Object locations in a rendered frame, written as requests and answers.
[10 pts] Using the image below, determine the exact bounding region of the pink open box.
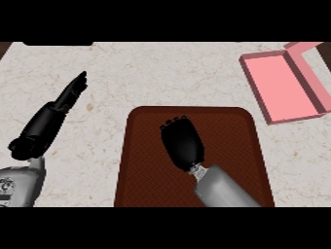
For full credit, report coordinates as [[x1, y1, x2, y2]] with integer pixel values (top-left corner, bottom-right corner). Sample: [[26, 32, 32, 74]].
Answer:
[[239, 42, 331, 125]]

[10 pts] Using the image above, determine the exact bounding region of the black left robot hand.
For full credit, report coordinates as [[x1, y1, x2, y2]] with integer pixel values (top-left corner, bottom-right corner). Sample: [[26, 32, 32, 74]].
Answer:
[[7, 70, 88, 161]]

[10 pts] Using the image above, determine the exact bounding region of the brown tray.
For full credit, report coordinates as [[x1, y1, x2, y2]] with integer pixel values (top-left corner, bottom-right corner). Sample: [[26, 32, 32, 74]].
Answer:
[[114, 105, 276, 208]]

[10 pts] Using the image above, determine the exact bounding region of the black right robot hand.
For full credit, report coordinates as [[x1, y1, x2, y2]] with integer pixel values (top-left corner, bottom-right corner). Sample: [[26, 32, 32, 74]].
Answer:
[[158, 115, 205, 172]]

